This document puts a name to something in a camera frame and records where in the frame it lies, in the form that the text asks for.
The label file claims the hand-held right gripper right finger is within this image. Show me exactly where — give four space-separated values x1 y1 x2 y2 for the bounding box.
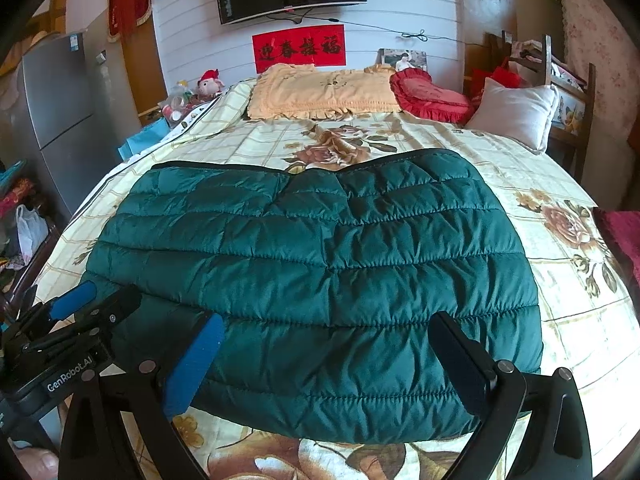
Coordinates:
429 311 594 480

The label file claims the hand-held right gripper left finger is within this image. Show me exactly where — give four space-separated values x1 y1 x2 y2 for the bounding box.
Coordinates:
59 312 226 480

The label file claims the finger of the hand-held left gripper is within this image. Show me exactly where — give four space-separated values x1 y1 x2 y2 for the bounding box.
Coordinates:
9 280 99 343
29 284 144 352

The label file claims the green puffer jacket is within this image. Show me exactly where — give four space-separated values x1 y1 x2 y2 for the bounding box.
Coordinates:
82 149 545 445

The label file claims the person's left hand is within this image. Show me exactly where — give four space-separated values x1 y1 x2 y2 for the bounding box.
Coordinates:
10 447 62 480

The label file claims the white plastic bag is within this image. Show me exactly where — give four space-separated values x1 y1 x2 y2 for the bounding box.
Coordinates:
16 205 50 258

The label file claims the floral bed sheet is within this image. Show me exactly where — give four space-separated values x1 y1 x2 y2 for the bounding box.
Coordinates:
27 77 638 480

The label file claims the red floral cloth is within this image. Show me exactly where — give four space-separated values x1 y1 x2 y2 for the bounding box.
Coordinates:
0 180 36 218

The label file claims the grey refrigerator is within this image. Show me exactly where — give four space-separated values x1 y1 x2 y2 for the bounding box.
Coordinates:
7 32 141 216

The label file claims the dark red cloth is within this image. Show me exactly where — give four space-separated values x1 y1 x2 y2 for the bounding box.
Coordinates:
592 207 640 301

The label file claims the cluster of bottles and jars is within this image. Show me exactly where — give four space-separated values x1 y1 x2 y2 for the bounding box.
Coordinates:
160 80 201 121

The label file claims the wooden door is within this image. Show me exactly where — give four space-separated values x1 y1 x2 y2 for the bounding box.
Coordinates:
107 10 168 116

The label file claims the plush toy with red hat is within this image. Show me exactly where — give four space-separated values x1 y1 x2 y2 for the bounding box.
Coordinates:
195 69 223 101

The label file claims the white pillow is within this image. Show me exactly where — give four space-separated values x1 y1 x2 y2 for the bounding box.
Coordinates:
465 77 560 155

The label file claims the red heart-shaped pillow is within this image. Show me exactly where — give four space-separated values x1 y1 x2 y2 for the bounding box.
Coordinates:
390 69 476 123

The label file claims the wooden chair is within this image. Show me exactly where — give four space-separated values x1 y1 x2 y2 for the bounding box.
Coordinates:
482 32 597 181

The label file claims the yellow frilled pillow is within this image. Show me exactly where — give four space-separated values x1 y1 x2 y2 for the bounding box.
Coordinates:
246 64 403 121

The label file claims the framed photo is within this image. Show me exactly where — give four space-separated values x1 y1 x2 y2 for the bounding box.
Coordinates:
378 48 428 73

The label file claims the floral curtain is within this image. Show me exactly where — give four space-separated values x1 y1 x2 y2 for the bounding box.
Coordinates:
559 0 640 126

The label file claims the red wall banner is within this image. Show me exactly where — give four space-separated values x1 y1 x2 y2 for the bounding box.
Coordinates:
251 23 347 74

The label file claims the black wall cable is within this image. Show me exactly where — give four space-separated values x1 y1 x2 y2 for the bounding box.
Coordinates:
345 20 466 46

